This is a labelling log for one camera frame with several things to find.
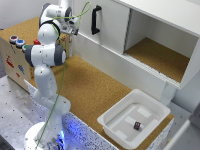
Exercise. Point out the purple block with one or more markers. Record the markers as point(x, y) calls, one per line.
point(137, 125)

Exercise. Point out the white plastic box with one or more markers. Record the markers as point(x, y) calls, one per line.
point(115, 121)

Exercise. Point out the white cabinet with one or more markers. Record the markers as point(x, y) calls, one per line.
point(173, 15)

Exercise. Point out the blue button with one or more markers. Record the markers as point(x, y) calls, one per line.
point(20, 42)

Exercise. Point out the red button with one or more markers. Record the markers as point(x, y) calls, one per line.
point(13, 39)

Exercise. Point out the white sliding door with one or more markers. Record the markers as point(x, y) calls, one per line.
point(111, 23)

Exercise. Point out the green button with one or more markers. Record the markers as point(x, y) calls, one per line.
point(24, 47)

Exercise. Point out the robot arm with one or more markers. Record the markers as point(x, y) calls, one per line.
point(45, 78)

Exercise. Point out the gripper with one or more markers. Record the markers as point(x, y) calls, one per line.
point(71, 30)

